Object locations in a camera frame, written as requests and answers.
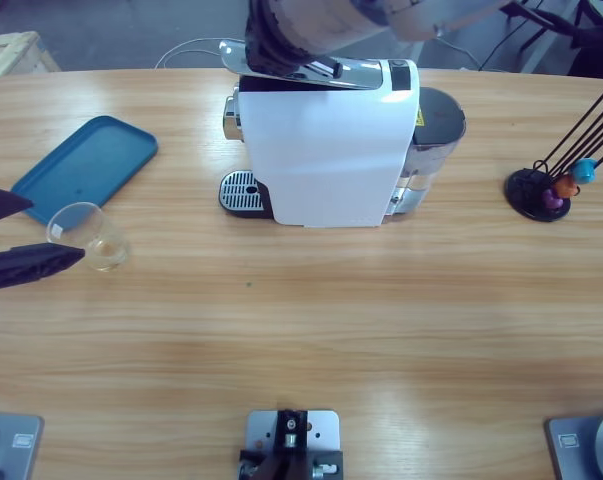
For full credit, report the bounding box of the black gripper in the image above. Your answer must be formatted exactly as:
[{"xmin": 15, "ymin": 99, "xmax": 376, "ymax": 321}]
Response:
[{"xmin": 244, "ymin": 0, "xmax": 344, "ymax": 79}]

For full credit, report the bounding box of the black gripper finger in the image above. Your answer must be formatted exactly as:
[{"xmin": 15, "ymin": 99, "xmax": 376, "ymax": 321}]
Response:
[
  {"xmin": 0, "ymin": 243, "xmax": 87, "ymax": 294},
  {"xmin": 0, "ymin": 188, "xmax": 35, "ymax": 222}
]

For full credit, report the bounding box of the silver coffee machine lever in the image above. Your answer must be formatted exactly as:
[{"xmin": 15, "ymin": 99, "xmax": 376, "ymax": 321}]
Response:
[{"xmin": 218, "ymin": 38, "xmax": 388, "ymax": 92}]

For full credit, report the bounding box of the clear glass cup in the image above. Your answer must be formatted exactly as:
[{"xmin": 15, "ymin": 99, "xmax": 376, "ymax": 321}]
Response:
[{"xmin": 45, "ymin": 201, "xmax": 131, "ymax": 274}]

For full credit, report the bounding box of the white capsule coffee machine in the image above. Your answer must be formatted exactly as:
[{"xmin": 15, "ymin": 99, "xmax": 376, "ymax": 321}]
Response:
[{"xmin": 218, "ymin": 58, "xmax": 468, "ymax": 230}]

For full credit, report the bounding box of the orange coffee capsule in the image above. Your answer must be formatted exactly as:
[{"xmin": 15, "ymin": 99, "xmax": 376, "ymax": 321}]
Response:
[{"xmin": 553, "ymin": 175, "xmax": 580, "ymax": 199}]

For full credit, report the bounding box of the turquoise coffee capsule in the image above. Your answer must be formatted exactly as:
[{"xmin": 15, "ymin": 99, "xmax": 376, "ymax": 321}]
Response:
[{"xmin": 570, "ymin": 158, "xmax": 598, "ymax": 184}]

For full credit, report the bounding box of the blue rectangular plastic tray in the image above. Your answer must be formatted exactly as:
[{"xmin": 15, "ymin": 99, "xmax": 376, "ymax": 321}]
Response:
[{"xmin": 10, "ymin": 115, "xmax": 160, "ymax": 225}]

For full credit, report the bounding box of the clear water tank black lid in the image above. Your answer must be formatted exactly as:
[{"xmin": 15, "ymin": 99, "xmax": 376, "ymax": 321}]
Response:
[{"xmin": 384, "ymin": 87, "xmax": 468, "ymax": 224}]

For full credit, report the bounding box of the light wooden crate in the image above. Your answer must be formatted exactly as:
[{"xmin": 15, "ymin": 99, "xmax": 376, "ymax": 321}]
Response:
[{"xmin": 0, "ymin": 31, "xmax": 62, "ymax": 80}]

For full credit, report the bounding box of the black metal grid drip tray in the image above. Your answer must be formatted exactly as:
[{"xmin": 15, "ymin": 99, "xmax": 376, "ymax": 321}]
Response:
[{"xmin": 218, "ymin": 169, "xmax": 275, "ymax": 220}]

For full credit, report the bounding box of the black capsule holder with rods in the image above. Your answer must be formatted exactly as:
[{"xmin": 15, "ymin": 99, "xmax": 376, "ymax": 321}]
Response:
[{"xmin": 504, "ymin": 82, "xmax": 603, "ymax": 223}]

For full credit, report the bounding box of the black chair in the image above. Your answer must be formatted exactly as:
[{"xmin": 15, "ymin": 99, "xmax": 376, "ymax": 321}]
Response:
[{"xmin": 569, "ymin": 24, "xmax": 603, "ymax": 81}]

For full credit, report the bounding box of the white floor cable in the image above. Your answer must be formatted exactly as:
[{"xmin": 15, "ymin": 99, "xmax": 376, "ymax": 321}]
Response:
[{"xmin": 154, "ymin": 32, "xmax": 482, "ymax": 71}]

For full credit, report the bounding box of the black floor cable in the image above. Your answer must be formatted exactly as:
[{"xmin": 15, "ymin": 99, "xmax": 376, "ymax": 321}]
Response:
[{"xmin": 480, "ymin": 29, "xmax": 512, "ymax": 71}]

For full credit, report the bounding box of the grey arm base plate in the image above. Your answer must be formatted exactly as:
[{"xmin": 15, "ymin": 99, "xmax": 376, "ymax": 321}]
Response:
[
  {"xmin": 544, "ymin": 410, "xmax": 603, "ymax": 480},
  {"xmin": 0, "ymin": 410, "xmax": 46, "ymax": 480}
]

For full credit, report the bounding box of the white slanted metal post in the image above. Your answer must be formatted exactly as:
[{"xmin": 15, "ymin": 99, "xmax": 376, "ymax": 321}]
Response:
[{"xmin": 523, "ymin": 19, "xmax": 572, "ymax": 74}]

